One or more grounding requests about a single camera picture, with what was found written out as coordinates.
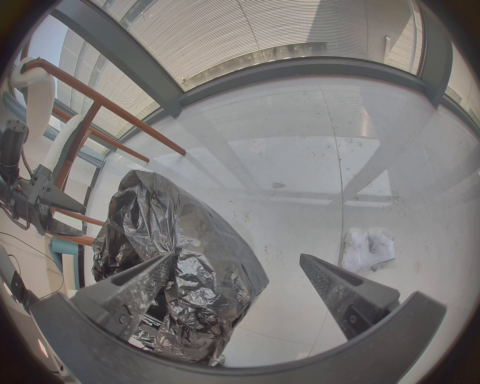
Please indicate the crumpled white paper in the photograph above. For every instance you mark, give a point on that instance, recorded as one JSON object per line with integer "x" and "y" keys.
{"x": 365, "y": 249}

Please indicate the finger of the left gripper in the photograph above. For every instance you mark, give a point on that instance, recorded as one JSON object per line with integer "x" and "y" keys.
{"x": 63, "y": 229}
{"x": 58, "y": 197}

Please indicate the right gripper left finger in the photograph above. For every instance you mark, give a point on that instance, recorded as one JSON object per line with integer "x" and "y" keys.
{"x": 131, "y": 290}

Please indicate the wooden chair with white cushion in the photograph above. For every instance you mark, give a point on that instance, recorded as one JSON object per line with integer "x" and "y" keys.
{"x": 41, "y": 97}

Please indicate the black plastic bag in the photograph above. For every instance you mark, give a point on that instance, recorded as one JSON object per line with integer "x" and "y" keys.
{"x": 195, "y": 232}

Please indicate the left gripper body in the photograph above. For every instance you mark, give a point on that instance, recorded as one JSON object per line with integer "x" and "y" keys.
{"x": 35, "y": 210}

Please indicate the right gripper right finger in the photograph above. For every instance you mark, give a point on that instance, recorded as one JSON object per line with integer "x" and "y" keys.
{"x": 348, "y": 300}

